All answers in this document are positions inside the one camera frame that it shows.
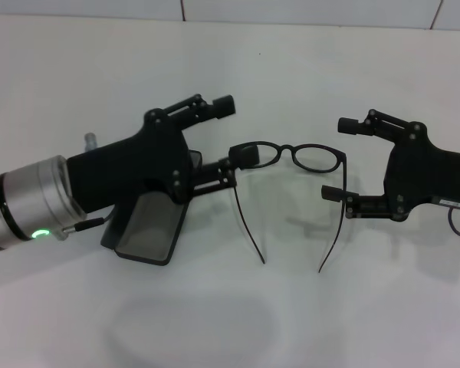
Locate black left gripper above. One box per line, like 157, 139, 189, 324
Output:
67, 94, 262, 215

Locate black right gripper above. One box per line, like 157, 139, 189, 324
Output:
320, 108, 460, 223

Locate black glasses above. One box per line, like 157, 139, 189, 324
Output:
228, 140, 349, 274

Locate black glasses case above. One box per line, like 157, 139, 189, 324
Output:
100, 149, 205, 267

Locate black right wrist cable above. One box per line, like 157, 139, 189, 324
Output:
445, 205, 460, 238

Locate grey left wrist cable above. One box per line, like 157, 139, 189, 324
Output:
62, 209, 117, 235

